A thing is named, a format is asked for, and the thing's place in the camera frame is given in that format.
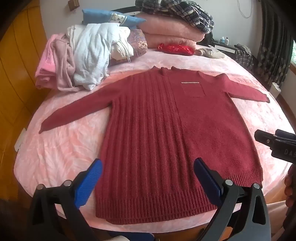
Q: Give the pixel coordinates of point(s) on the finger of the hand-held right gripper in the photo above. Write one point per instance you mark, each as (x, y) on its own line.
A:
(285, 134)
(263, 138)

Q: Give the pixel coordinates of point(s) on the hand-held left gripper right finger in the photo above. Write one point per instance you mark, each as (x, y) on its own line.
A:
(206, 183)

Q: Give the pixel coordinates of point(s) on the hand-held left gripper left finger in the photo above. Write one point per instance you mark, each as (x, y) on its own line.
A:
(89, 183)

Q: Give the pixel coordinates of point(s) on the dark red knit sweater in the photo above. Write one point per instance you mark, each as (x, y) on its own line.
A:
(166, 143)

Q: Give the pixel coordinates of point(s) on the person's right hand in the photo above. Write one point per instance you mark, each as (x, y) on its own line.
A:
(291, 190)

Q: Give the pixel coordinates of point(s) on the pink bed blanket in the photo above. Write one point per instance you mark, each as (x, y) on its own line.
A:
(69, 148)

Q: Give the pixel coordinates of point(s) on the white paper tag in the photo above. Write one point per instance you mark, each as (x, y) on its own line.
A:
(19, 140)

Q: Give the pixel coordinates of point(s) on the plaid cloth on chair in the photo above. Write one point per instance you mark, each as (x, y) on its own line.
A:
(244, 54)

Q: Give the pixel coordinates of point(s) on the dark patterned curtain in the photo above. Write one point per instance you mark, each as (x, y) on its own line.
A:
(275, 41)

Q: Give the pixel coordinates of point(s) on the beige cap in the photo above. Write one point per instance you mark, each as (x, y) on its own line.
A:
(211, 53)

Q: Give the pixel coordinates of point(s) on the white bottle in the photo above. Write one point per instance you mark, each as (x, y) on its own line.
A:
(226, 41)

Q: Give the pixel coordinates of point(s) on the tissue box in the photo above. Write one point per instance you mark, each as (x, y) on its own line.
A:
(222, 41)

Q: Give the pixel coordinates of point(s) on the pink crumpled garment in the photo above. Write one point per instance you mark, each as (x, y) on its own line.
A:
(54, 67)

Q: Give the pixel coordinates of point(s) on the red crumpled cloth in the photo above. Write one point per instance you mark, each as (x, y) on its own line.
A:
(177, 48)

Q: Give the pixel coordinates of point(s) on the white ribbed garment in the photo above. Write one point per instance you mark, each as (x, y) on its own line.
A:
(90, 58)

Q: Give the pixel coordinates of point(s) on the cream garment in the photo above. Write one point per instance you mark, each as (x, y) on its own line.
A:
(122, 44)

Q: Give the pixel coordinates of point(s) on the folded pink fleece blanket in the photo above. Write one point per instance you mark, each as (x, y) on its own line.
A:
(171, 27)

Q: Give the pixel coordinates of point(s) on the purple patterned pillow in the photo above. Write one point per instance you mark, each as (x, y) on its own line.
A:
(138, 41)

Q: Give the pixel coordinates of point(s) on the plaid flannel garment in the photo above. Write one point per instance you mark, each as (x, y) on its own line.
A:
(180, 11)

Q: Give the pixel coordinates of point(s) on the blue patterned pillow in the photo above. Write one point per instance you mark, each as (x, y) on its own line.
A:
(111, 18)

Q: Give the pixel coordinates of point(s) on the brown wall hanger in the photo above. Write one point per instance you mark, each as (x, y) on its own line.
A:
(72, 4)

